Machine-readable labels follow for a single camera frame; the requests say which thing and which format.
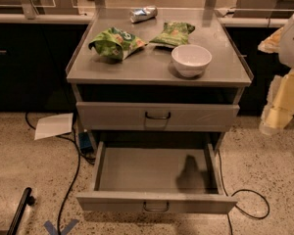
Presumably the grey drawer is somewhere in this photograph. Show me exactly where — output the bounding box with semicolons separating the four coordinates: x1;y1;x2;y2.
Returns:
76;102;239;132
76;142;237;214

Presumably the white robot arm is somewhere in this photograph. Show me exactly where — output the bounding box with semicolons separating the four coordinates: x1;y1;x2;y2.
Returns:
258;14;294;135

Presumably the grey metal drawer cabinet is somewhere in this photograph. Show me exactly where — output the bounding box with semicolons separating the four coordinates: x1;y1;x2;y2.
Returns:
67;8;252;148

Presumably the white ceramic bowl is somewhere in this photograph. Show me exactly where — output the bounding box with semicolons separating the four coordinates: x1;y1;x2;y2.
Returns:
171;44;212;77

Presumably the green chip bag right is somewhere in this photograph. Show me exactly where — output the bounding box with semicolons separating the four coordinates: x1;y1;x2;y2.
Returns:
151;22;195;48

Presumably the green chip bag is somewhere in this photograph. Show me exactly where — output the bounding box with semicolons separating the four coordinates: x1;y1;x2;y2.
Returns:
88;27;146;61
151;22;195;48

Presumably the crushed silver soda can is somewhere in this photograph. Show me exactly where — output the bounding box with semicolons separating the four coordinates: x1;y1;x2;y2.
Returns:
130;6;158;24

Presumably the green chip bag left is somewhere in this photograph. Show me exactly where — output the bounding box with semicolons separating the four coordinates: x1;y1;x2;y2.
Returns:
88;27;146;61

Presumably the blue power adapter box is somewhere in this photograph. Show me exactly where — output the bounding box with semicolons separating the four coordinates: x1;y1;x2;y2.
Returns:
78;132;93;154

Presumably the white paper sheet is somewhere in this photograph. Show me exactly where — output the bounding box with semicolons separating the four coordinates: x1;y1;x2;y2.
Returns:
34;113;74;140

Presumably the dark counter cabinet background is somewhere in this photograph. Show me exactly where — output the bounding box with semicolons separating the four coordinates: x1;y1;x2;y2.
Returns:
0;23;86;112

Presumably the blue tape cross marker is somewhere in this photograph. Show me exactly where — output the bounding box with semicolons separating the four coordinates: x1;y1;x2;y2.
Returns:
43;218;80;235

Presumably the black bar object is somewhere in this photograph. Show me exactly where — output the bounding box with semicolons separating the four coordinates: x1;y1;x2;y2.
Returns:
6;187;35;235

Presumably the black floor cable left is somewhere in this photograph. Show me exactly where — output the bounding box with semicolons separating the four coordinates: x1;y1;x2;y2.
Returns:
24;112;96;235

